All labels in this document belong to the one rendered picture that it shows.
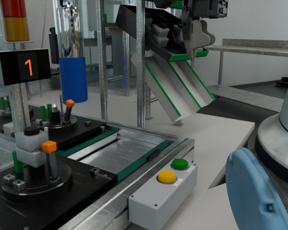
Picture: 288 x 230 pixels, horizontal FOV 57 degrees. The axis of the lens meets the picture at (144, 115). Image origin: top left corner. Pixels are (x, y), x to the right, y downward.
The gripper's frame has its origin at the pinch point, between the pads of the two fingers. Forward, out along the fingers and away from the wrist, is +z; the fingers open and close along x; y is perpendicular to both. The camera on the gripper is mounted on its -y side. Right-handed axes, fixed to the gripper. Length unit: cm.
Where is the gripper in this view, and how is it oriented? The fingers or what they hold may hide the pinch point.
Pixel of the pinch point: (189, 54)
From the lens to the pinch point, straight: 66.9
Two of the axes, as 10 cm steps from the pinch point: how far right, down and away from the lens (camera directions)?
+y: 8.4, 1.6, -5.1
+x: 5.4, -2.6, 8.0
